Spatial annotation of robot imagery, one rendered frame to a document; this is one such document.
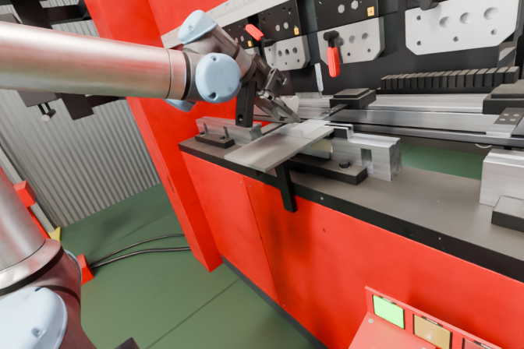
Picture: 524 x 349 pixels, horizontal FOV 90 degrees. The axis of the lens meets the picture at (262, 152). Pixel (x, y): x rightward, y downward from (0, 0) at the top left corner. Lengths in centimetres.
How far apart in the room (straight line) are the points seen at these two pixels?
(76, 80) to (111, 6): 108
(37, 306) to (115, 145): 286
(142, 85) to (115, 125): 288
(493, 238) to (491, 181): 11
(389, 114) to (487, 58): 34
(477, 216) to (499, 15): 34
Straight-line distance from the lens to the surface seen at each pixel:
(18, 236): 59
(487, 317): 70
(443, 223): 62
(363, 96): 96
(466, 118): 89
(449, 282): 67
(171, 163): 151
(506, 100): 81
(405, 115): 94
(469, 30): 56
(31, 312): 52
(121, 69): 40
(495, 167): 64
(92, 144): 329
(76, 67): 40
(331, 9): 67
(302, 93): 83
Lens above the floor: 126
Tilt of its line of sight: 22 degrees down
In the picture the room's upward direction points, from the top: 14 degrees counter-clockwise
